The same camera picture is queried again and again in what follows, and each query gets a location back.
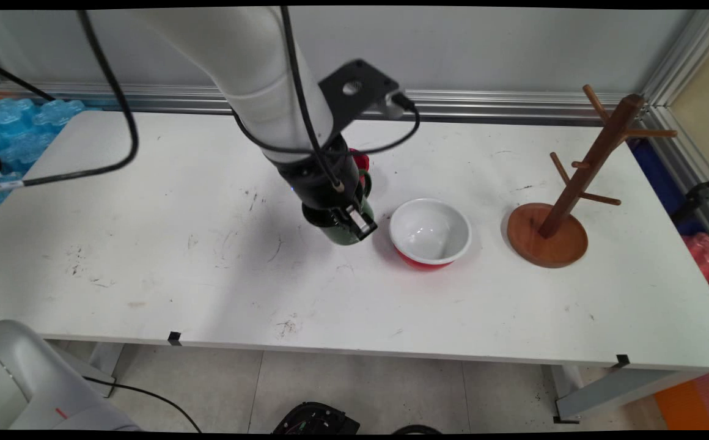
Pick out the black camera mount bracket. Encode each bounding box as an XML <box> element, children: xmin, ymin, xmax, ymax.
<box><xmin>318</xmin><ymin>59</ymin><xmax>402</xmax><ymax>139</ymax></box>

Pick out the black cable on floor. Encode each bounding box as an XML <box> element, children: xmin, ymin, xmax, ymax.
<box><xmin>83</xmin><ymin>375</ymin><xmax>203</xmax><ymax>434</ymax></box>

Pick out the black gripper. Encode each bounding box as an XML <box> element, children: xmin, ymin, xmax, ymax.
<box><xmin>278</xmin><ymin>137</ymin><xmax>378</xmax><ymax>240</ymax></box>

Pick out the brown wooden mug tree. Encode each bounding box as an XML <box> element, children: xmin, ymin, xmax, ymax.
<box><xmin>507</xmin><ymin>84</ymin><xmax>678</xmax><ymax>269</ymax></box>

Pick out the blue box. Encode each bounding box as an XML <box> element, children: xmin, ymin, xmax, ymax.
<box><xmin>628</xmin><ymin>137</ymin><xmax>705</xmax><ymax>237</ymax></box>

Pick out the red bowl white inside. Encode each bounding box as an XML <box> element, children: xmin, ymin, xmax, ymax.
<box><xmin>389</xmin><ymin>197</ymin><xmax>472</xmax><ymax>271</ymax></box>

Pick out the orange floor mat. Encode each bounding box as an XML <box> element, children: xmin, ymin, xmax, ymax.
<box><xmin>654</xmin><ymin>372</ymin><xmax>709</xmax><ymax>431</ymax></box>

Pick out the dark green enamel mug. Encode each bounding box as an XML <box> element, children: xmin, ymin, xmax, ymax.
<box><xmin>303</xmin><ymin>171</ymin><xmax>375</xmax><ymax>246</ymax></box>

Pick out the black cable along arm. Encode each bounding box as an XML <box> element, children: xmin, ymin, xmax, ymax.
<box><xmin>279</xmin><ymin>6</ymin><xmax>345</xmax><ymax>192</ymax></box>

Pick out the long aluminium frame rail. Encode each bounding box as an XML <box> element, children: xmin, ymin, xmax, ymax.
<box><xmin>641</xmin><ymin>107</ymin><xmax>709</xmax><ymax>257</ymax></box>

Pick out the short aluminium frame rail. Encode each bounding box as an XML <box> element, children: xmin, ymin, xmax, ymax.
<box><xmin>0</xmin><ymin>81</ymin><xmax>644</xmax><ymax>127</ymax></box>

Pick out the black device on floor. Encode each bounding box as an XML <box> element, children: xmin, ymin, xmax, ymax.
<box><xmin>271</xmin><ymin>401</ymin><xmax>362</xmax><ymax>435</ymax></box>

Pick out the grey metal table leg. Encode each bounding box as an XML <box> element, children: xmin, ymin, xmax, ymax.
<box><xmin>55</xmin><ymin>341</ymin><xmax>127</xmax><ymax>399</ymax></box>
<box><xmin>551</xmin><ymin>364</ymin><xmax>709</xmax><ymax>424</ymax></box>

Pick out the beige board panel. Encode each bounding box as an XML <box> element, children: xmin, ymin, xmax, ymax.
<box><xmin>669</xmin><ymin>37</ymin><xmax>709</xmax><ymax>161</ymax></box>

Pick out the pink foam padding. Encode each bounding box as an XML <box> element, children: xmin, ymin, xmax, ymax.
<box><xmin>681</xmin><ymin>232</ymin><xmax>709</xmax><ymax>317</ymax></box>

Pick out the aluminium frame corner post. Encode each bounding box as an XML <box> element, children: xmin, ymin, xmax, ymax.
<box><xmin>639</xmin><ymin>9</ymin><xmax>709</xmax><ymax>118</ymax></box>

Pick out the black camera stand pole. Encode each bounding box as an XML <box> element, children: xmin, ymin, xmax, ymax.
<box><xmin>671</xmin><ymin>165</ymin><xmax>709</xmax><ymax>225</ymax></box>

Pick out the thin black camera cable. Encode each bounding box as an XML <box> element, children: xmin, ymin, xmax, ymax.
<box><xmin>230</xmin><ymin>101</ymin><xmax>421</xmax><ymax>157</ymax></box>

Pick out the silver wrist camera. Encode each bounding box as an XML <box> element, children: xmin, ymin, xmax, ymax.
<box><xmin>382</xmin><ymin>90</ymin><xmax>417</xmax><ymax>120</ymax></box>

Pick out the grey rounded machine housing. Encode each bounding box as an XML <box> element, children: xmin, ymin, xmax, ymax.
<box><xmin>0</xmin><ymin>320</ymin><xmax>142</xmax><ymax>432</ymax></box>

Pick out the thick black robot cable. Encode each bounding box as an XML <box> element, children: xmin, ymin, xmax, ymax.
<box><xmin>0</xmin><ymin>9</ymin><xmax>140</xmax><ymax>191</ymax></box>

